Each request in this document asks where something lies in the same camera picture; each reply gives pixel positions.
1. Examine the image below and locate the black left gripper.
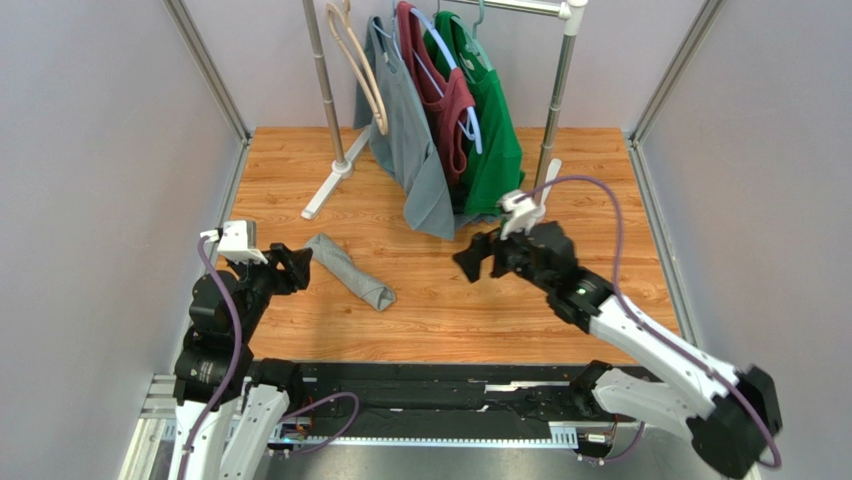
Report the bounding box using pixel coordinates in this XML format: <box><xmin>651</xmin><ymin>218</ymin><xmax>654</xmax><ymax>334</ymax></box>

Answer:
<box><xmin>226</xmin><ymin>240</ymin><xmax>313</xmax><ymax>340</ymax></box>

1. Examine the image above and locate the light grey cloth napkin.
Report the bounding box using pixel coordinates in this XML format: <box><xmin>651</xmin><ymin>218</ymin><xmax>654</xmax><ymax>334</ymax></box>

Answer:
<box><xmin>304</xmin><ymin>233</ymin><xmax>397</xmax><ymax>312</ymax></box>

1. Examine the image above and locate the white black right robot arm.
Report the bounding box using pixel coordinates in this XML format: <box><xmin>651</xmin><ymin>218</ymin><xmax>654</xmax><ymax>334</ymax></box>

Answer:
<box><xmin>452</xmin><ymin>222</ymin><xmax>783</xmax><ymax>479</ymax></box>

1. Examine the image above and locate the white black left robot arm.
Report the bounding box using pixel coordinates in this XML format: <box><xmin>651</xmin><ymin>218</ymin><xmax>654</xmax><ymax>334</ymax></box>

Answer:
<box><xmin>169</xmin><ymin>243</ymin><xmax>313</xmax><ymax>479</ymax></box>

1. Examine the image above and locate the green hanging shirt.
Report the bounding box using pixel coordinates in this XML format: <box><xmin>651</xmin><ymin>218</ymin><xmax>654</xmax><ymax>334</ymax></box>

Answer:
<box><xmin>434</xmin><ymin>11</ymin><xmax>525</xmax><ymax>216</ymax></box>

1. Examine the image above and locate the light blue hanger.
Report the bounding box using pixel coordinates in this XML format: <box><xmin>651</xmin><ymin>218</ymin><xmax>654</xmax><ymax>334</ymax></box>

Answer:
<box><xmin>389</xmin><ymin>1</ymin><xmax>484</xmax><ymax>161</ymax></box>

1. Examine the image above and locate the maroon hanging shirt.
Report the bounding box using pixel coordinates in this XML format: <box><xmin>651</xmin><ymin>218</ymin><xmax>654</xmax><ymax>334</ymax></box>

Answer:
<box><xmin>395</xmin><ymin>1</ymin><xmax>475</xmax><ymax>186</ymax></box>

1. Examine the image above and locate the wooden hanger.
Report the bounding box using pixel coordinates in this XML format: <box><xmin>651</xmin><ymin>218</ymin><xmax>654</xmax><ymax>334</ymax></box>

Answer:
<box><xmin>325</xmin><ymin>0</ymin><xmax>389</xmax><ymax>135</ymax></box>

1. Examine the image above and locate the blue-grey hanging shirt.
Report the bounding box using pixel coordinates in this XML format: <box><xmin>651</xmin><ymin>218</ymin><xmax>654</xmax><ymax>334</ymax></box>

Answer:
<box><xmin>353</xmin><ymin>16</ymin><xmax>456</xmax><ymax>240</ymax></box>

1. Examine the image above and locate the teal green hanger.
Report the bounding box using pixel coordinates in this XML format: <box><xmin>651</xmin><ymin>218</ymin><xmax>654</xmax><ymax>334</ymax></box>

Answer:
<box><xmin>449</xmin><ymin>0</ymin><xmax>494</xmax><ymax>79</ymax></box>

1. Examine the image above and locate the white clothes rack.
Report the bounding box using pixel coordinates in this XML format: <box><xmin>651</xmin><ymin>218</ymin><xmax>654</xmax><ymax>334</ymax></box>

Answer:
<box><xmin>302</xmin><ymin>1</ymin><xmax>558</xmax><ymax>238</ymax></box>

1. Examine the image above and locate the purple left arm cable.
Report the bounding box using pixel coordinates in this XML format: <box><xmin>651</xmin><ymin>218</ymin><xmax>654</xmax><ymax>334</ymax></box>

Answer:
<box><xmin>175</xmin><ymin>234</ymin><xmax>361</xmax><ymax>480</ymax></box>

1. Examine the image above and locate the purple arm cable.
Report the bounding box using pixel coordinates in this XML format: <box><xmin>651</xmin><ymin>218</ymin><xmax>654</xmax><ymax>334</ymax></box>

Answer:
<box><xmin>175</xmin><ymin>234</ymin><xmax>361</xmax><ymax>480</ymax></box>
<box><xmin>519</xmin><ymin>174</ymin><xmax>783</xmax><ymax>470</ymax></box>

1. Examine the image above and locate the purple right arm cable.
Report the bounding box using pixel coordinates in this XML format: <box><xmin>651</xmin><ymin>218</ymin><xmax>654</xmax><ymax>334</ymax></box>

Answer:
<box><xmin>519</xmin><ymin>174</ymin><xmax>783</xmax><ymax>470</ymax></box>

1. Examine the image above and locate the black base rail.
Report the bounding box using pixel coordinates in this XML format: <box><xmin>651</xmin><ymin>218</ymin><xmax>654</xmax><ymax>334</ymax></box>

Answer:
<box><xmin>176</xmin><ymin>361</ymin><xmax>707</xmax><ymax>442</ymax></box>

